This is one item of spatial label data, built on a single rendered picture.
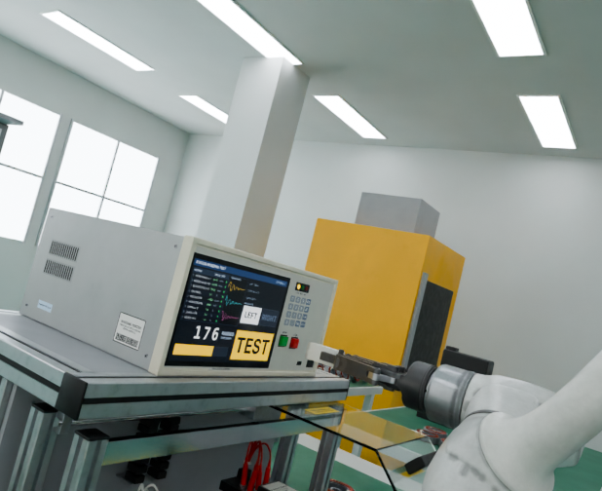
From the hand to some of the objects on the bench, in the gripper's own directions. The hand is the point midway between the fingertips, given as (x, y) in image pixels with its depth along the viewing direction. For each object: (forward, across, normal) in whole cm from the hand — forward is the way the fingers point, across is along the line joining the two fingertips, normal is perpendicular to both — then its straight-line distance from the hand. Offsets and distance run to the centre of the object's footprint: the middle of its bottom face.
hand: (324, 355), depth 95 cm
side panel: (+37, -41, -43) cm, 70 cm away
